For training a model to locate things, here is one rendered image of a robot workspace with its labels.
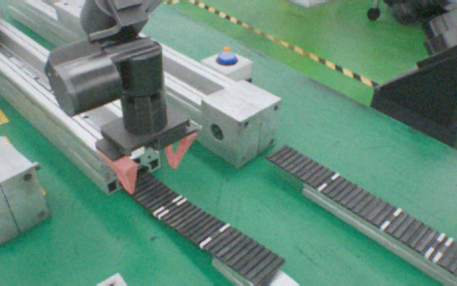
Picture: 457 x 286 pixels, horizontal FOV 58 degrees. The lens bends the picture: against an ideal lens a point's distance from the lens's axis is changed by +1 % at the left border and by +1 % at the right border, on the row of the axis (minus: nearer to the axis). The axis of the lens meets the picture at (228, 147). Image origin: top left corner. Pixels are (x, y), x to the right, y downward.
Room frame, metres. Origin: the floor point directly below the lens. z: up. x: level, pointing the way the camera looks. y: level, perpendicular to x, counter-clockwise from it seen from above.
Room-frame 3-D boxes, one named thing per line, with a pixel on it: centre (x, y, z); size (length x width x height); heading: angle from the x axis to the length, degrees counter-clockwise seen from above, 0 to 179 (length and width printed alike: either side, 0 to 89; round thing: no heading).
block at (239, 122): (0.59, -0.03, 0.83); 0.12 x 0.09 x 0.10; 136
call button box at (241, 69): (0.79, 0.02, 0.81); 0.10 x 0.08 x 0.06; 136
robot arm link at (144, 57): (0.44, 0.11, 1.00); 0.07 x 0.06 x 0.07; 134
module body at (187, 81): (0.89, 0.30, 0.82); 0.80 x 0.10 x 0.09; 46
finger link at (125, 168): (0.43, 0.13, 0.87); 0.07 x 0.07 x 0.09; 46
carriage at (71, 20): (0.89, 0.30, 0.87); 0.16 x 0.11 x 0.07; 46
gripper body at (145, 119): (0.45, 0.11, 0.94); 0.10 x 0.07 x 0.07; 136
